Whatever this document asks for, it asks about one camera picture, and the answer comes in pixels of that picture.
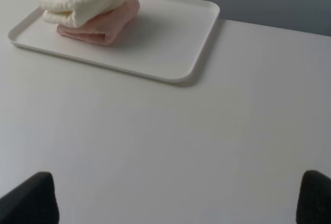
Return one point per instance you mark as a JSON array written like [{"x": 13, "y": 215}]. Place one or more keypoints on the white rectangular plastic tray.
[{"x": 163, "y": 42}]

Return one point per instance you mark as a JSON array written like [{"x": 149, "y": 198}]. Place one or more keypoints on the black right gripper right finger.
[{"x": 313, "y": 204}]

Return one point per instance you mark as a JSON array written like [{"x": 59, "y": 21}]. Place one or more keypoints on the pink towel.
[{"x": 103, "y": 29}]

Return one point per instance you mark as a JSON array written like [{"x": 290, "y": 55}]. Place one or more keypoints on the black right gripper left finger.
[{"x": 33, "y": 201}]

